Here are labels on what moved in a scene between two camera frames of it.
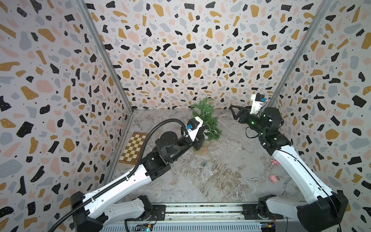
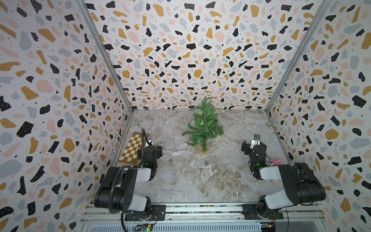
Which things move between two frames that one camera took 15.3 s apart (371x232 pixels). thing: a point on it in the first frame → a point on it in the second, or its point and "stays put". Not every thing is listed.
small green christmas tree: x=204 y=109 stays put
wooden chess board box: x=133 y=150 stays put
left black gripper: x=196 y=143 → x=158 y=151
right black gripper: x=243 y=111 → x=248 y=147
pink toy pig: x=275 y=162 stays put
